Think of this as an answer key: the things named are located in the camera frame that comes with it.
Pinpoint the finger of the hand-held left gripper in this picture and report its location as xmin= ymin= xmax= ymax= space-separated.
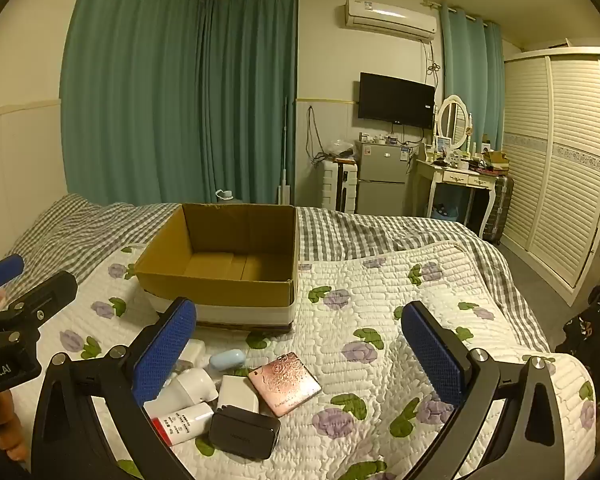
xmin=0 ymin=271 xmax=79 ymax=343
xmin=0 ymin=254 xmax=26 ymax=295

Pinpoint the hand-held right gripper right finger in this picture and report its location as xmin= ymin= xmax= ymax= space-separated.
xmin=401 ymin=301 xmax=557 ymax=480

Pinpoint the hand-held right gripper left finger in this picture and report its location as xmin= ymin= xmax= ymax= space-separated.
xmin=31 ymin=296 xmax=198 ymax=480

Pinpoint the white charger block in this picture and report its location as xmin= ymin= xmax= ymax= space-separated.
xmin=177 ymin=339 xmax=207 ymax=374

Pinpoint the white plastic bottle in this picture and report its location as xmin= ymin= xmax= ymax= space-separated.
xmin=172 ymin=367 xmax=219 ymax=411

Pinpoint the light blue oval case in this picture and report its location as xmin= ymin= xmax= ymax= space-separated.
xmin=209 ymin=350 xmax=247 ymax=372

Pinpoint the white tube with red cap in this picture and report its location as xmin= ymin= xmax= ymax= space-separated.
xmin=150 ymin=402 xmax=216 ymax=447

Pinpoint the small white box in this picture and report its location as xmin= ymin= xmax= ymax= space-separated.
xmin=216 ymin=375 xmax=261 ymax=414

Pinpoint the black rectangular case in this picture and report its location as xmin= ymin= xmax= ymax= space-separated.
xmin=208 ymin=405 xmax=281 ymax=461

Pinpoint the pink patterned case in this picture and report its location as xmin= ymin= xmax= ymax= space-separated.
xmin=247 ymin=352 xmax=323 ymax=418

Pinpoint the cardboard box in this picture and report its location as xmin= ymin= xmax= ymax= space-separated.
xmin=134 ymin=203 xmax=301 ymax=334

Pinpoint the person's left hand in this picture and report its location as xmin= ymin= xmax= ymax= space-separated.
xmin=0 ymin=389 xmax=32 ymax=464

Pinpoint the white floral quilt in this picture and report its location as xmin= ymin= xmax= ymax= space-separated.
xmin=10 ymin=242 xmax=597 ymax=480

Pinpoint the grey checked bedsheet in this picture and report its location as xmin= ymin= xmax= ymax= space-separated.
xmin=7 ymin=193 xmax=552 ymax=352

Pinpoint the blue stool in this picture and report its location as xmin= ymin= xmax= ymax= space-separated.
xmin=429 ymin=187 xmax=464 ymax=221

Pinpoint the dark suitcase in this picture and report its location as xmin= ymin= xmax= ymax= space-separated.
xmin=481 ymin=175 xmax=515 ymax=246

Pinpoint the dark patterned cloth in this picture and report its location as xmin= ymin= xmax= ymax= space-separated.
xmin=555 ymin=269 xmax=600 ymax=413

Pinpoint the white dressing table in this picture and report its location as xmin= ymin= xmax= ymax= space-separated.
xmin=412 ymin=156 xmax=502 ymax=239

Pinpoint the silver small fridge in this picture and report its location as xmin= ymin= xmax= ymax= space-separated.
xmin=355 ymin=140 xmax=410 ymax=216

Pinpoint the white drawer cabinet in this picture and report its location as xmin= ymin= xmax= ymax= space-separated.
xmin=323 ymin=159 xmax=359 ymax=214

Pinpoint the white louvred wardrobe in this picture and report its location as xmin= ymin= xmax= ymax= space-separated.
xmin=500 ymin=47 xmax=600 ymax=307

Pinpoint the clear plastic bag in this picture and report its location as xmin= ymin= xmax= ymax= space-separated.
xmin=325 ymin=139 xmax=356 ymax=160

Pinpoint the white mop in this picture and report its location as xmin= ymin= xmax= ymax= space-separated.
xmin=277 ymin=96 xmax=294 ymax=207

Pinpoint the wide teal curtain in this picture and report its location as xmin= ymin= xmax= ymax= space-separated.
xmin=60 ymin=0 xmax=300 ymax=207

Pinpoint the oval white-framed mirror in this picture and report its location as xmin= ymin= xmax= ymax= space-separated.
xmin=435 ymin=95 xmax=474 ymax=151

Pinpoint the narrow teal curtain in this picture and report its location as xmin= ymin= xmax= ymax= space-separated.
xmin=440 ymin=4 xmax=505 ymax=162

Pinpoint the white air conditioner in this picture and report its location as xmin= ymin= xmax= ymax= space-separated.
xmin=343 ymin=0 xmax=439 ymax=43

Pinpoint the black wall cable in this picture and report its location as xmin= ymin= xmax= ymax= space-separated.
xmin=306 ymin=104 xmax=327 ymax=162

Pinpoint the black wall television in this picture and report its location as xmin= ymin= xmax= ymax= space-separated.
xmin=357 ymin=72 xmax=437 ymax=130

